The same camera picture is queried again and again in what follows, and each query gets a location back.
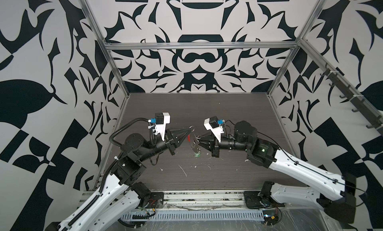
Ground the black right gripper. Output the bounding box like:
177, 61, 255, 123
195, 131, 252, 158

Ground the red handled wire keyring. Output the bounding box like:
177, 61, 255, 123
188, 126, 200, 154

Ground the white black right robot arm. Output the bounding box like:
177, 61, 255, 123
195, 119, 358, 224

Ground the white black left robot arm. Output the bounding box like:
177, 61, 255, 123
46, 112, 193, 231

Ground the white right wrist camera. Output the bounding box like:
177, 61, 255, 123
203, 116, 225, 142

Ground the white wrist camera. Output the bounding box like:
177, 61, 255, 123
148, 112, 171, 141
203, 116, 225, 142

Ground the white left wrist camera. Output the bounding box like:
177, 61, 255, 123
148, 112, 171, 141

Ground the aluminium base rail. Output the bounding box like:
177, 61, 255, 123
80, 189, 306, 210

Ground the white slotted cable duct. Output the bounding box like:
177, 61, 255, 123
121, 210, 264, 222

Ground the black wall hook rack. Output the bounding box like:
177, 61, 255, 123
321, 63, 383, 136

